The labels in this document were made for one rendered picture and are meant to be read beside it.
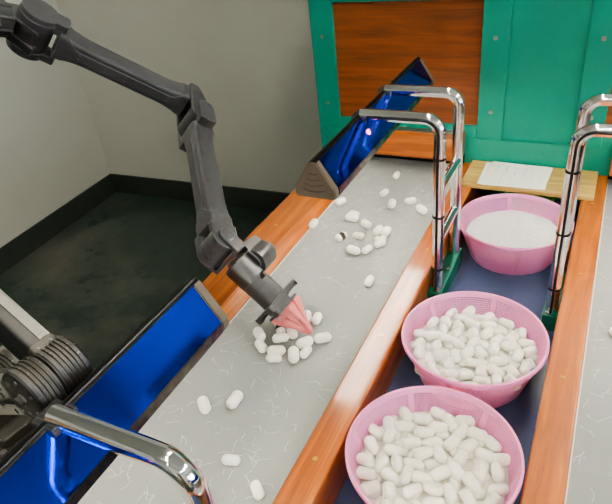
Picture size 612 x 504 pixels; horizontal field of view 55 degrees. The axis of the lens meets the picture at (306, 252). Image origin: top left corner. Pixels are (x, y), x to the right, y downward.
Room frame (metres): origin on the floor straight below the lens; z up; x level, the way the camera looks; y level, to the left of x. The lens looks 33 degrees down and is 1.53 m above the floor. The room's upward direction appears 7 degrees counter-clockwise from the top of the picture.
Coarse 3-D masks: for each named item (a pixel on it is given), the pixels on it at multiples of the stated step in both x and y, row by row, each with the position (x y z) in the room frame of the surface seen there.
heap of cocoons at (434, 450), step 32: (416, 416) 0.67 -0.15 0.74; (448, 416) 0.66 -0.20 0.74; (384, 448) 0.61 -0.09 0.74; (416, 448) 0.61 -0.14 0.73; (448, 448) 0.60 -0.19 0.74; (480, 448) 0.59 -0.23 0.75; (384, 480) 0.57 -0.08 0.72; (416, 480) 0.55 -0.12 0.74; (448, 480) 0.55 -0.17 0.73; (480, 480) 0.54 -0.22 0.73
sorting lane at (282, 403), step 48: (432, 192) 1.44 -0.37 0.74; (336, 288) 1.05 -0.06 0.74; (384, 288) 1.03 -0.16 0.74; (240, 336) 0.93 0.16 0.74; (336, 336) 0.90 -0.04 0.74; (192, 384) 0.81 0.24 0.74; (240, 384) 0.80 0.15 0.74; (288, 384) 0.78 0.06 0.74; (336, 384) 0.77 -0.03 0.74; (144, 432) 0.71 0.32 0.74; (192, 432) 0.70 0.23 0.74; (240, 432) 0.68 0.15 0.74; (288, 432) 0.67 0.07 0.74; (144, 480) 0.61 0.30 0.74; (240, 480) 0.59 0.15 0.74
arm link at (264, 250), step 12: (228, 240) 0.98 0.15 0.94; (240, 240) 1.00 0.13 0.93; (252, 240) 1.05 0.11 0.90; (264, 240) 1.06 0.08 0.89; (240, 252) 1.02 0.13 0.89; (252, 252) 1.01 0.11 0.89; (264, 252) 1.02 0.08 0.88; (276, 252) 1.05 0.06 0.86; (204, 264) 0.99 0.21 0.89; (264, 264) 1.00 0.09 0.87
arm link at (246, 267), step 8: (240, 256) 1.00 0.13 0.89; (248, 256) 0.99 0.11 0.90; (256, 256) 1.01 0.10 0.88; (232, 264) 0.97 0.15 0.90; (240, 264) 0.96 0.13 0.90; (248, 264) 0.96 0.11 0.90; (256, 264) 0.97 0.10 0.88; (232, 272) 0.95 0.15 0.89; (240, 272) 0.95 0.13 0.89; (248, 272) 0.95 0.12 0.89; (256, 272) 0.95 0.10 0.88; (232, 280) 0.96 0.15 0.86; (240, 280) 0.94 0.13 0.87; (248, 280) 0.94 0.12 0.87
